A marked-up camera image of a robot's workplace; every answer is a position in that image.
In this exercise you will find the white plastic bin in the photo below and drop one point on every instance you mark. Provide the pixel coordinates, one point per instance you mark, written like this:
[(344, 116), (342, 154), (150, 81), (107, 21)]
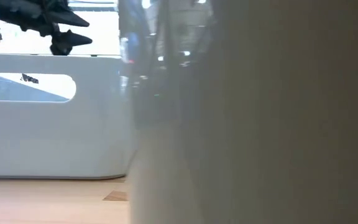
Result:
[(291, 124), (57, 140)]

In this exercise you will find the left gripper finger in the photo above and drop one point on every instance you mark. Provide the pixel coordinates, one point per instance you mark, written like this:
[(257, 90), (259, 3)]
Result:
[(67, 42), (68, 18)]

